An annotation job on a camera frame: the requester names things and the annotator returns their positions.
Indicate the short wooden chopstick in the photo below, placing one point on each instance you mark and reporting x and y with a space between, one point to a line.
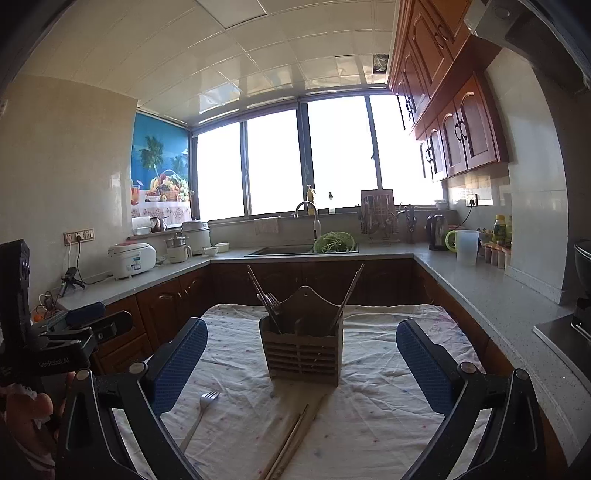
310 415

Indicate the light bamboo chopstick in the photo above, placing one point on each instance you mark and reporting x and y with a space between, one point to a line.
353 286

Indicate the grey stone countertop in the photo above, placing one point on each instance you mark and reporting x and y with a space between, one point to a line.
485 300

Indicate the tropical fruit printed blind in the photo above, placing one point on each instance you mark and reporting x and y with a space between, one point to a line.
159 161

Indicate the white hanging towel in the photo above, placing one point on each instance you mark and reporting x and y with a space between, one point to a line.
266 226

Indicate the dark curved wooden chopstick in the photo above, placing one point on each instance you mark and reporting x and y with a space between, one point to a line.
344 300

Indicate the white soap bottle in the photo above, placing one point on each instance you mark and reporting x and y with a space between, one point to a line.
317 230

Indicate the wall outlet with plug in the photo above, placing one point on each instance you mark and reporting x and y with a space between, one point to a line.
472 200

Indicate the tall white rice cooker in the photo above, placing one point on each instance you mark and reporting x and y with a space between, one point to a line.
196 237

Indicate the wall socket strip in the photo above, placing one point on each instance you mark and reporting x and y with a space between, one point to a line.
78 235

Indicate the gas stove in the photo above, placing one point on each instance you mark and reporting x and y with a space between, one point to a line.
568 337

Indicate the metal fork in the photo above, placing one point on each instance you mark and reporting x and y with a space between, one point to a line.
273 302
207 399

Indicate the range hood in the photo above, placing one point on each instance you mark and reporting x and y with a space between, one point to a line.
531 41

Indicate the wooden lower kitchen cabinets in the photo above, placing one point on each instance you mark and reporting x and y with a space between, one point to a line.
231 281

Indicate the chrome sink faucet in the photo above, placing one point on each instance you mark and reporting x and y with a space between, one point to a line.
304 203

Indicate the dark wok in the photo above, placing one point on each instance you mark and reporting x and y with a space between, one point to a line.
584 263

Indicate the kitchen window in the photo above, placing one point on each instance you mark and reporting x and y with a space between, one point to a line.
272 161

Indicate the metal chopstick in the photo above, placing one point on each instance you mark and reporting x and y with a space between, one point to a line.
258 288
264 291

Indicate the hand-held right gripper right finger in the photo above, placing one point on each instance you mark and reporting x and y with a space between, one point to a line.
425 369

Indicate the dark electric kettle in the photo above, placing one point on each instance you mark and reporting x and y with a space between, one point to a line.
436 233

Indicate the small spice jar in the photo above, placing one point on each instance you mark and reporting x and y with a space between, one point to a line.
494 256
485 253
503 258

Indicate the dark glass jar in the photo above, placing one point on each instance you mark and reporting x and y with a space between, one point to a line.
155 225

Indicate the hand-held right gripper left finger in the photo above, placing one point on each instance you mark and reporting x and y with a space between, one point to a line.
180 369

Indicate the long wooden chopstick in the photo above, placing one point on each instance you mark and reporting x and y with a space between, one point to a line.
291 436
285 450

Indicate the yellow dish soap bottle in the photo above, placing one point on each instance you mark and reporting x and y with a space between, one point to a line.
311 203

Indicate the small black tripod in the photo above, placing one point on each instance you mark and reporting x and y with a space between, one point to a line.
69 277

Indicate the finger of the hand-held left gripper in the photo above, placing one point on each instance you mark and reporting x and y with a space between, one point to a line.
113 326
85 313

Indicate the flat white rice cooker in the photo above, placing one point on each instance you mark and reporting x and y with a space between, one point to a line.
131 261

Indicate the person's left hand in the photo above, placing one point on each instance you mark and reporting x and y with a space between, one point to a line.
32 408

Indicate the colander of green vegetables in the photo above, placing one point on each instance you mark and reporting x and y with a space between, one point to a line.
334 242

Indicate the wooden slatted utensil holder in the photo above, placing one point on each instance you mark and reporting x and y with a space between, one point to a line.
300 360

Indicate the kitchen sink basin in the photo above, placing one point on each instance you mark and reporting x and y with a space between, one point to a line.
277 250

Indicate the white floral tablecloth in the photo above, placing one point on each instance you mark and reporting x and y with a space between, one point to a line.
369 415

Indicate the wooden upper wall cabinets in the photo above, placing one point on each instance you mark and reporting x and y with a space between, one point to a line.
461 124

